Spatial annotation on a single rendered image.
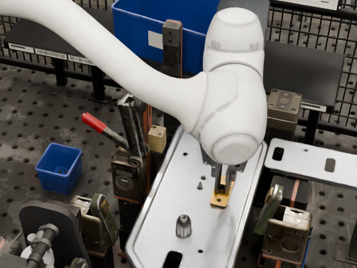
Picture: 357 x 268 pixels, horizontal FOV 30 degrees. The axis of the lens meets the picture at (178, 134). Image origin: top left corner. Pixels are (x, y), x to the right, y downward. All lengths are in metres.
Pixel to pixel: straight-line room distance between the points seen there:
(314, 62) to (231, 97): 0.77
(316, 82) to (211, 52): 0.61
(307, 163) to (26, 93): 1.02
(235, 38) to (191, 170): 0.46
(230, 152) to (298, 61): 0.78
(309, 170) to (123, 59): 0.62
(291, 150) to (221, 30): 0.52
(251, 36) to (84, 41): 0.28
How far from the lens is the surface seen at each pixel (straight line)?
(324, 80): 1.73
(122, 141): 1.44
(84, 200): 1.37
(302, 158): 1.56
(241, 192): 1.47
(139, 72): 1.06
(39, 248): 1.17
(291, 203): 1.50
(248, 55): 1.14
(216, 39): 1.14
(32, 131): 2.07
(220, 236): 1.39
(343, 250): 1.79
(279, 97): 1.62
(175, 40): 1.60
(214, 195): 1.45
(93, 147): 1.99
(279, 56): 1.79
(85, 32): 1.11
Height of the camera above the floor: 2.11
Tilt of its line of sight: 44 degrees down
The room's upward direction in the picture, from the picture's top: 1 degrees clockwise
